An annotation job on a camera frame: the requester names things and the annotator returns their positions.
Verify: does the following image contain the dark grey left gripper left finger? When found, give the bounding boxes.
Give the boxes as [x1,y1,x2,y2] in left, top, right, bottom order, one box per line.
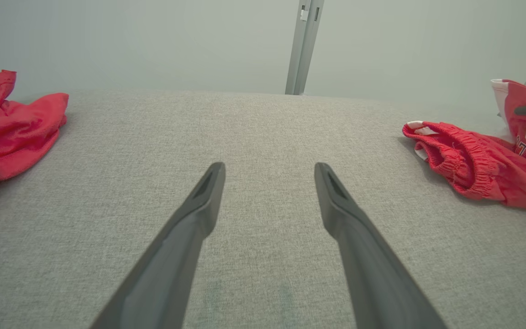
[89,162,226,329]

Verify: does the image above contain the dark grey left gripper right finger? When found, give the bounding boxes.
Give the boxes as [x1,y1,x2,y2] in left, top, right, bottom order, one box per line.
[314,162,448,329]

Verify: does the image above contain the red shorts with white stripe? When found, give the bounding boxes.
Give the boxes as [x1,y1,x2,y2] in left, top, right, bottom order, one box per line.
[402,79,526,212]

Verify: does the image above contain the red basketball jersey number 23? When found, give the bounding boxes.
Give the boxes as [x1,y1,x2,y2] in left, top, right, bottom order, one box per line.
[0,69,69,215]

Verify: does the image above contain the grey vertical metal post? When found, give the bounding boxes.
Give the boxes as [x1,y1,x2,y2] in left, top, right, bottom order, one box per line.
[285,0,325,96]

